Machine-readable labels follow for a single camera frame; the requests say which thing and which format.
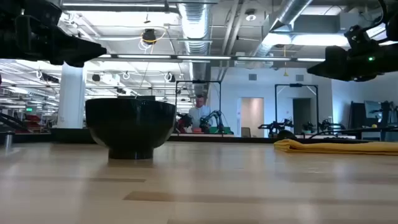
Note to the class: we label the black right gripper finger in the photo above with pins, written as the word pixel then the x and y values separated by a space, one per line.
pixel 332 63

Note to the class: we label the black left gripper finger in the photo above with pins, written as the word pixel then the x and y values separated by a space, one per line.
pixel 90 51

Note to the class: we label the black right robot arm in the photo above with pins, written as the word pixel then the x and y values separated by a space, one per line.
pixel 392 28

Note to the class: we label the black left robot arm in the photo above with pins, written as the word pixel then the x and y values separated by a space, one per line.
pixel 18 7

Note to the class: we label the black background robot arm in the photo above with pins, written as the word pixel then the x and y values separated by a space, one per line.
pixel 184 121
pixel 329 125
pixel 213 118
pixel 308 127
pixel 275 126

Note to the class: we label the background computer monitor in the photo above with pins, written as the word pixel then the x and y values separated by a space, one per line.
pixel 373 110

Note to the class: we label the white pillar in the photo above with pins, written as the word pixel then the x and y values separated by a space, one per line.
pixel 71 96

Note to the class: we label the dark door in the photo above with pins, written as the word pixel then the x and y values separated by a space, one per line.
pixel 301 115

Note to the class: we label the green exit sign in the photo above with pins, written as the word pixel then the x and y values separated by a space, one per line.
pixel 29 109

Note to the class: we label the yellow cloth napkin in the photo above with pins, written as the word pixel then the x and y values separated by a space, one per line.
pixel 335 147

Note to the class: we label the black dome-shaped object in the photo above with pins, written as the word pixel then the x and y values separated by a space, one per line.
pixel 286 135

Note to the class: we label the light-coloured door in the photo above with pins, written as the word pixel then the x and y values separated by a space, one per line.
pixel 252 116

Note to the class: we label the black bar with light strips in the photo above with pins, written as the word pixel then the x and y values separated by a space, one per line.
pixel 202 57

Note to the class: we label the person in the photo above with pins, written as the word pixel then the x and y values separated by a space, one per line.
pixel 200 113

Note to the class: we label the green bin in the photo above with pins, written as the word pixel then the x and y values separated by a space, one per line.
pixel 222 130

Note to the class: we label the grey wall vent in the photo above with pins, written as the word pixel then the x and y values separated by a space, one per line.
pixel 299 77
pixel 252 77

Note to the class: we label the black background station frame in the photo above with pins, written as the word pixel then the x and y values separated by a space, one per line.
pixel 295 85
pixel 199 81

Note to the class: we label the black overhead camera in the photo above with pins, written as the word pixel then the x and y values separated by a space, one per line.
pixel 149 35

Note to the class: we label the silver smooth ventilation duct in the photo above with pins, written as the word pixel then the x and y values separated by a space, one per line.
pixel 280 18

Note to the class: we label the short metal post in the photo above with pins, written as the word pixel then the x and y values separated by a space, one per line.
pixel 8 140

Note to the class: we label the silver ribbed ventilation duct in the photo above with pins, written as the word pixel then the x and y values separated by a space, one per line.
pixel 196 21

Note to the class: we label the black metal table frame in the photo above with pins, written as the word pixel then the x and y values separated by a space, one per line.
pixel 217 139

